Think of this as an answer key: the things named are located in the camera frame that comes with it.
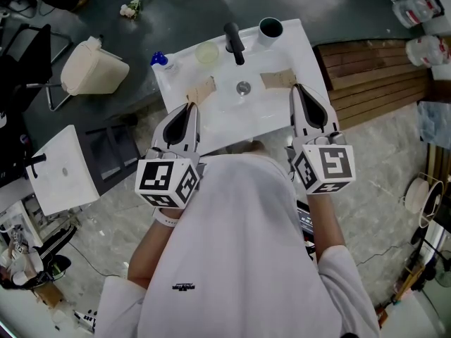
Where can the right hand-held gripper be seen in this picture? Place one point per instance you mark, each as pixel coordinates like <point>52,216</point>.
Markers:
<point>331,164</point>

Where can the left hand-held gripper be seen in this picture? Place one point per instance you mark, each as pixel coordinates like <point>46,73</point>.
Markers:
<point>165,181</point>

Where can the white cup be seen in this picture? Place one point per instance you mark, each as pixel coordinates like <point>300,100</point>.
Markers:
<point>267,40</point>

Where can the person's left forearm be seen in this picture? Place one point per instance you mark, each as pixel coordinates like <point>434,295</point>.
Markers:
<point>151,252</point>

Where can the person's right forearm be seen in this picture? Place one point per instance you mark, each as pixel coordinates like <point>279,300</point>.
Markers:
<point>326,224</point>

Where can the brown paper label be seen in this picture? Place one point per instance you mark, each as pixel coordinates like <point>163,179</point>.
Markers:
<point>278,79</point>
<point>201,91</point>

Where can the wooden slat panel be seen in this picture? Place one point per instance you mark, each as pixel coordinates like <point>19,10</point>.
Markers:
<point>373,79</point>

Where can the blue pump clear bottle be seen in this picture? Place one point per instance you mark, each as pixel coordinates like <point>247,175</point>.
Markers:
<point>160,60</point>

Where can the metal sink drain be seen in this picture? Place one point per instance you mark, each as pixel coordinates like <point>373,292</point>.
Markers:
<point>243,87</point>

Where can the clear glass tumbler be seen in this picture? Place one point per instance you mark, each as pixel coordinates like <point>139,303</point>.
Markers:
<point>207,53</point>

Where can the white wristband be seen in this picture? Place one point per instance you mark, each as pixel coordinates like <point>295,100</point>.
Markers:
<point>165,219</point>

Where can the black screen device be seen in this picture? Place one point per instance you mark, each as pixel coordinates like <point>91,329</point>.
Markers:
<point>306,218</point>

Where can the beige plastic container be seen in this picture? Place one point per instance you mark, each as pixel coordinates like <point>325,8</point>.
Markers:
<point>93,70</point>

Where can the grey marbled board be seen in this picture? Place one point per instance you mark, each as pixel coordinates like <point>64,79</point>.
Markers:
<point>435,120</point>

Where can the small white sink basin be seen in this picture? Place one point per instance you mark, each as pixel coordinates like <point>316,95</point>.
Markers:
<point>60,188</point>

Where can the white artificial flowers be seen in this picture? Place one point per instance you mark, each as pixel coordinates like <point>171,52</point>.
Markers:
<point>128,10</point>

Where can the pack of plastic bottles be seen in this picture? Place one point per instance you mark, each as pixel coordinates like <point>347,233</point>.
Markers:
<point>412,2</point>
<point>428,49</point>

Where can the person's white shirt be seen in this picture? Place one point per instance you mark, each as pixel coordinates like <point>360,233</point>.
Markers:
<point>243,252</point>

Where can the white round fan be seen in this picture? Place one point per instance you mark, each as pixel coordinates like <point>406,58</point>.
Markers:
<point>421,199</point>

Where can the small black faucet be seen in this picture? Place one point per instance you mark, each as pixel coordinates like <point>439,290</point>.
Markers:
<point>37,160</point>

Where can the black chair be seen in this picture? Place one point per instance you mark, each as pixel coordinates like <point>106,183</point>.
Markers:
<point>24,65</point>

